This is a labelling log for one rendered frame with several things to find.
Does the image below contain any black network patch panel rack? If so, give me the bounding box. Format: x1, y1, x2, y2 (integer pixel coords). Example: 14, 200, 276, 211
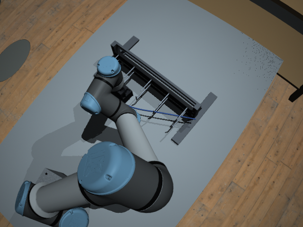
111, 36, 217, 145

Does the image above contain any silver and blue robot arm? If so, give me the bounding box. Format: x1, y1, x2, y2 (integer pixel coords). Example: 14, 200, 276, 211
15, 56, 173, 227

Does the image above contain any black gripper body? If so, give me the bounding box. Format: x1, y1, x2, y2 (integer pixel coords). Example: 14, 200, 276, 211
111, 85, 133, 103

